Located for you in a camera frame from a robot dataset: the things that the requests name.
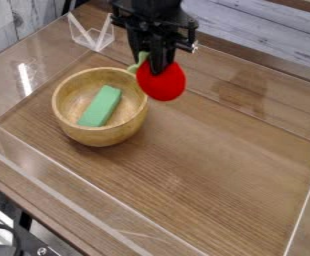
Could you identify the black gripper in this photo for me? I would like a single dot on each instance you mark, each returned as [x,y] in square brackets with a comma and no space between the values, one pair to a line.
[158,26]

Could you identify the red plush strawberry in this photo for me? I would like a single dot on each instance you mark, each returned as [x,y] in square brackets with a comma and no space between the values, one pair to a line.
[165,86]

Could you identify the green rectangular block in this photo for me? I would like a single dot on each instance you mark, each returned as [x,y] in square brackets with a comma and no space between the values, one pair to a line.
[102,107]

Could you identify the wooden bowl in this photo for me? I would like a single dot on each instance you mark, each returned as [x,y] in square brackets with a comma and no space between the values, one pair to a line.
[73,96]

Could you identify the black metal table leg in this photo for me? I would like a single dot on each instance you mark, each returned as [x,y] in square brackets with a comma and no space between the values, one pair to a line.
[24,220]

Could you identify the clear acrylic corner bracket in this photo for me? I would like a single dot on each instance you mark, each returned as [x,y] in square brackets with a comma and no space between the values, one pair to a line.
[93,38]

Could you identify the clear acrylic tray wall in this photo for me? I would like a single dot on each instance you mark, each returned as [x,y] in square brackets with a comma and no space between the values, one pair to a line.
[99,225]

